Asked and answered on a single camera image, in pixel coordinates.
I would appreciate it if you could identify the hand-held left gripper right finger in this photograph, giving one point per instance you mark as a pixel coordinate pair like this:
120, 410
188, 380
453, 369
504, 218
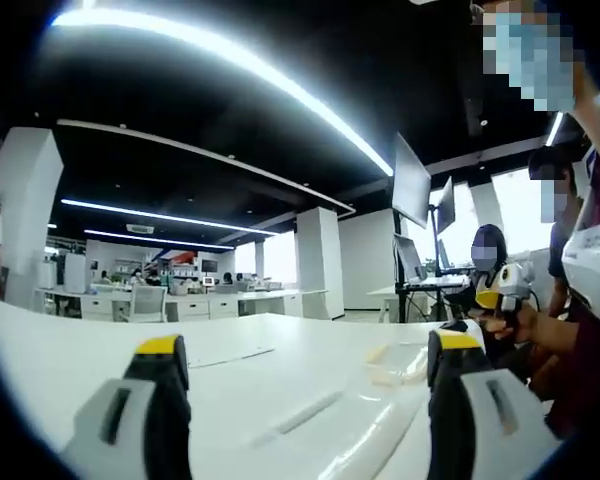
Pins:
480, 430

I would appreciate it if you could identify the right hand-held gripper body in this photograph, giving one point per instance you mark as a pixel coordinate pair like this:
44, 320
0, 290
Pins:
516, 280

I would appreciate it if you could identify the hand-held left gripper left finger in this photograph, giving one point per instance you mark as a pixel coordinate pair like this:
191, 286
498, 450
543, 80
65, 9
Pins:
105, 425

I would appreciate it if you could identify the clear plastic storage box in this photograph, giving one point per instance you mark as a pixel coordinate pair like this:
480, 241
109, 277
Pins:
397, 364

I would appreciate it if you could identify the person's right hand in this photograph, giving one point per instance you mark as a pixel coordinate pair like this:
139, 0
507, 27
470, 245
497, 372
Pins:
510, 322

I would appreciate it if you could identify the white desk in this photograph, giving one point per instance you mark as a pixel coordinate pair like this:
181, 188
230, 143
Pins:
420, 286

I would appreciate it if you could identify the black monitor stand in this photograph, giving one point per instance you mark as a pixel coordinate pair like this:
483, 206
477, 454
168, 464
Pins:
404, 300

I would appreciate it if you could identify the white chest-worn device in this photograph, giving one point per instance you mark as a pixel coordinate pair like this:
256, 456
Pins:
592, 265

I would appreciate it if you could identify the open laptop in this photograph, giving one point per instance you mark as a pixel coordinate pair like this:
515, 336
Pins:
411, 260

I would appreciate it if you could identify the small computer monitor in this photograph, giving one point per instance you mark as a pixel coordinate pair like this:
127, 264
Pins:
445, 205

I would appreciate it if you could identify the person in maroon shirt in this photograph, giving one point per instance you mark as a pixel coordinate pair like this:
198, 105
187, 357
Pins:
597, 380

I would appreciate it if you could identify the white office chair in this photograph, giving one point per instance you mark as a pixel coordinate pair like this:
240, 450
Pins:
147, 302

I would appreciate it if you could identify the large computer monitor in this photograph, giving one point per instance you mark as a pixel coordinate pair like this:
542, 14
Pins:
410, 185

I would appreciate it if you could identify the row of white desks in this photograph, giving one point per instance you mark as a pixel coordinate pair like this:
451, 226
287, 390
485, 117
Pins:
220, 300

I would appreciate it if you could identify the ceiling air vent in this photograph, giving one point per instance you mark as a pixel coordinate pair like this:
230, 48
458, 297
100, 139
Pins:
140, 228

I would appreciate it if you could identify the long ceiling light strip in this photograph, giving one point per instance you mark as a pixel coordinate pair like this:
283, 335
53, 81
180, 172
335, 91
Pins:
260, 65

